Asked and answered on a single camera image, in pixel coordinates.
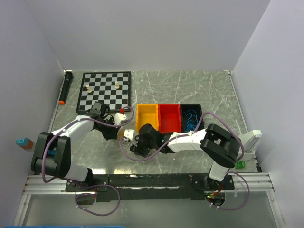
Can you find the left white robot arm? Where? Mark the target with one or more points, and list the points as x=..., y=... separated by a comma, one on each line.
x=60, y=165

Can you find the blue brown toy block stick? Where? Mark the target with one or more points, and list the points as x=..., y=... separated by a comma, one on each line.
x=26, y=144

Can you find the black marker orange cap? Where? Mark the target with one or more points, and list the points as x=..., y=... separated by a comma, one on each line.
x=68, y=78

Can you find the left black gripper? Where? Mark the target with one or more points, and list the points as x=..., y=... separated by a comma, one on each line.
x=112, y=134

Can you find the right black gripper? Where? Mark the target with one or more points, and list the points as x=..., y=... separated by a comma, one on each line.
x=136, y=147

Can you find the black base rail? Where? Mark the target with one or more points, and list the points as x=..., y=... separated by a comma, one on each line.
x=192, y=186

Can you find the blue toy brick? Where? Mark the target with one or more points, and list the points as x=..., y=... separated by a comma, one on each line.
x=51, y=152

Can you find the cream chess piece right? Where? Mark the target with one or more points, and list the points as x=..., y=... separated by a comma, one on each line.
x=117, y=85

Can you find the yellow plastic bin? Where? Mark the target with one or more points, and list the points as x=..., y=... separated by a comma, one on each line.
x=146, y=114

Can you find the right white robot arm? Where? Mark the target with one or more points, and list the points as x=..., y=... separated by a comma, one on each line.
x=219, y=144

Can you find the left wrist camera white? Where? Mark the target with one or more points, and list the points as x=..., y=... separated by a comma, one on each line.
x=120, y=119

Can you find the red plastic bin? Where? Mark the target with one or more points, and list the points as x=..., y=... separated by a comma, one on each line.
x=169, y=118

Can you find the cream chess piece left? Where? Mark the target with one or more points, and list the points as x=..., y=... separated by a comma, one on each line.
x=89, y=90

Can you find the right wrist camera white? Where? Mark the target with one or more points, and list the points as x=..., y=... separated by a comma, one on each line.
x=129, y=135

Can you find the black plastic bin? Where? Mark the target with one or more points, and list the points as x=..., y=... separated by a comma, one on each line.
x=190, y=116

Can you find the white scanner device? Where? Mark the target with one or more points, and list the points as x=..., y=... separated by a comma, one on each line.
x=251, y=142

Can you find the cream chess piece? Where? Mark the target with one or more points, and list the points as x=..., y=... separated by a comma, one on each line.
x=89, y=90
x=117, y=85

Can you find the green toy brick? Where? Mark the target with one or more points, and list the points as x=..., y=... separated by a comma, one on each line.
x=240, y=165

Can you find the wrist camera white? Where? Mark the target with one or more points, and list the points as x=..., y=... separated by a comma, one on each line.
x=129, y=135
x=120, y=119

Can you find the black white chessboard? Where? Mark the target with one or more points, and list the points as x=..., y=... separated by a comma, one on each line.
x=103, y=89

